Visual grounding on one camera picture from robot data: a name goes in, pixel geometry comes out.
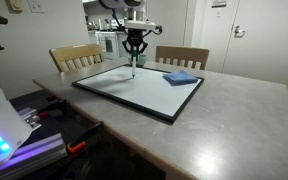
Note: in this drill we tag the door sign plaque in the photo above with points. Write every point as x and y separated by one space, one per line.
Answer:
219 3

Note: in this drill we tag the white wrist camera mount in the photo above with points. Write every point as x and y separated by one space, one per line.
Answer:
140 25

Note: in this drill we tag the beige wall thermostat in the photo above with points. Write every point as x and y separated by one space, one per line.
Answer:
15 5

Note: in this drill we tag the small white wall plate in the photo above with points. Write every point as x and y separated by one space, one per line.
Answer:
218 14

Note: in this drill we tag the black clamp with red grip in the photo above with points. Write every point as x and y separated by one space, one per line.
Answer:
50 108

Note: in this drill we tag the black clamp with orange grip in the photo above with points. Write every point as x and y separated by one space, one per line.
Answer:
84 136

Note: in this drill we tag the white kitchen oven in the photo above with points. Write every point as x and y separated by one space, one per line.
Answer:
106 46

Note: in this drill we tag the grey kitchen cabinet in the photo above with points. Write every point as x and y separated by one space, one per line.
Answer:
120 48

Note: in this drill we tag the silver metal bracket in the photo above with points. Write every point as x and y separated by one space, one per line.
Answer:
29 116

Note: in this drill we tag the white double switch plate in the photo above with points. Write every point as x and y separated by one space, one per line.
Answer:
36 5

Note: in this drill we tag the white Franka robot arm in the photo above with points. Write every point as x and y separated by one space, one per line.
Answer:
0 126

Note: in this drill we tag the white marker with green cap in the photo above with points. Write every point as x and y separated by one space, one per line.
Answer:
133 66

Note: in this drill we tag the folded blue cloth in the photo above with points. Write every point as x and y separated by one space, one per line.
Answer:
180 77

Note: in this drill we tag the mint green bowl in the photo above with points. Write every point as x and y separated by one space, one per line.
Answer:
142 60

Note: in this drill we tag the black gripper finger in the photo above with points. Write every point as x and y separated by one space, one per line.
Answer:
144 45
126 45

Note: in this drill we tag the wooden slat-back chair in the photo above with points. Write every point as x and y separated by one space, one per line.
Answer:
180 52
75 53

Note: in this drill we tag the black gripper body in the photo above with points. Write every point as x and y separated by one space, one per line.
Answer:
136 35

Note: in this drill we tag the black framed whiteboard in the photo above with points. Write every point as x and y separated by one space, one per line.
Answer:
134 96

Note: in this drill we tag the aluminium profile rail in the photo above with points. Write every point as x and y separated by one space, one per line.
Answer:
34 153

